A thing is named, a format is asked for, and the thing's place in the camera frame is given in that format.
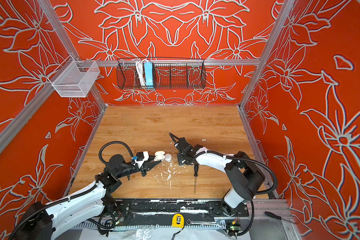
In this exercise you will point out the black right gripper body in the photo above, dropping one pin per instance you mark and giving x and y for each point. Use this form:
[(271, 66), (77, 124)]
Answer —
[(181, 159)]

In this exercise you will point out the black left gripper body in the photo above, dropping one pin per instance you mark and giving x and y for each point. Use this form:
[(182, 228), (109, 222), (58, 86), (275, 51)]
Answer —
[(130, 168)]

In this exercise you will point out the white earbud charging case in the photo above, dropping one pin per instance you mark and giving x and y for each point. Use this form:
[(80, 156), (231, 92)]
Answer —
[(162, 156)]

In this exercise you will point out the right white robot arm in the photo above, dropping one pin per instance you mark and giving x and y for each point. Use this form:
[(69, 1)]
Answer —
[(248, 177)]

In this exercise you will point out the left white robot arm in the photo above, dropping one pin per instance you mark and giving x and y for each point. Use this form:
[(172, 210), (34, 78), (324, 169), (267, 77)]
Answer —
[(49, 221)]

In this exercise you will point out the yellow tape measure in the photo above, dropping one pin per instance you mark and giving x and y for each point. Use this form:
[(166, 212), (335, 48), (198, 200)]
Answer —
[(178, 221)]

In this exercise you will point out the silver wrench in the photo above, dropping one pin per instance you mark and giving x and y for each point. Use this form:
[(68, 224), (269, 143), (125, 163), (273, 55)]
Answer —
[(191, 222)]

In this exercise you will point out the light blue box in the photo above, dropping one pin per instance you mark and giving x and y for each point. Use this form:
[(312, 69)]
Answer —
[(148, 67)]

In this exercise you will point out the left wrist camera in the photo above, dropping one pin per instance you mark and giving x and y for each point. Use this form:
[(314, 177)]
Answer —
[(140, 158)]

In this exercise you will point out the black handled screwdriver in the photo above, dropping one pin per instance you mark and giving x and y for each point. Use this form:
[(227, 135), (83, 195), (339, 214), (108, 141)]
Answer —
[(196, 169)]

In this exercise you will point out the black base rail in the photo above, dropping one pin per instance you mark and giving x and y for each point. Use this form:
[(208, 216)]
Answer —
[(140, 213)]

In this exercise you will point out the black wire wall basket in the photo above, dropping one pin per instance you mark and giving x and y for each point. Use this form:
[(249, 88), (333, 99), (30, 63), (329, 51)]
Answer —
[(168, 74)]

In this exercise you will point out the clear plastic wall bin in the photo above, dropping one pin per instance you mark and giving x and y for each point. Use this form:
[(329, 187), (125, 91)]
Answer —
[(75, 79)]

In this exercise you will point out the black tool on frame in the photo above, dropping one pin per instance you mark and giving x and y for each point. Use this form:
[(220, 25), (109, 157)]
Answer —
[(274, 216)]

